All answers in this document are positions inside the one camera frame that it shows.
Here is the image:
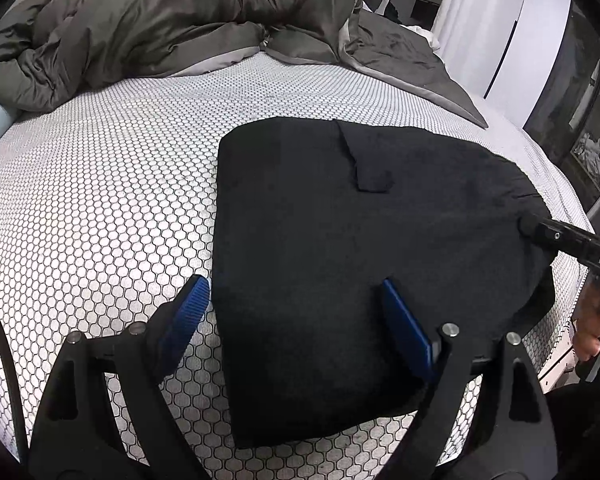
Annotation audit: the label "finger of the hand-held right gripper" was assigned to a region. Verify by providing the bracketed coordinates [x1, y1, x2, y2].
[517, 212, 596, 256]

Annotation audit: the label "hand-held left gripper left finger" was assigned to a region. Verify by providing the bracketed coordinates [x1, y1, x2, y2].
[27, 274, 211, 480]

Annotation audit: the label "dark glass cabinet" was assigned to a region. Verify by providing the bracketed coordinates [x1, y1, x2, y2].
[522, 0, 600, 211]

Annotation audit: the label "person's right hand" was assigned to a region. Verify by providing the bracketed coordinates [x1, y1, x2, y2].
[570, 280, 600, 366]

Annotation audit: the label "honeycomb patterned mattress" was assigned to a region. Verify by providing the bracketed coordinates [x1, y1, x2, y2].
[0, 50, 596, 471]

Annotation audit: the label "white curtain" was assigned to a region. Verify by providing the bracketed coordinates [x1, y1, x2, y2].
[432, 0, 486, 66]

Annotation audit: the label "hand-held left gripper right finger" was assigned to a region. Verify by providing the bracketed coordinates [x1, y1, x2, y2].
[380, 277, 558, 480]

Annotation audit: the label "black pants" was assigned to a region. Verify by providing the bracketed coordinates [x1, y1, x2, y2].
[212, 116, 556, 450]

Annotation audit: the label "white wardrobe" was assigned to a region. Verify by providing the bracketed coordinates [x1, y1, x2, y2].
[482, 0, 573, 131]

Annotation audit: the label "person's right forearm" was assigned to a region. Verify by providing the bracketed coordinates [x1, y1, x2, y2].
[545, 355, 600, 480]

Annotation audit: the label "grey-green duvet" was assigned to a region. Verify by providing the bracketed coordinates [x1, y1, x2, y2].
[0, 0, 490, 128]

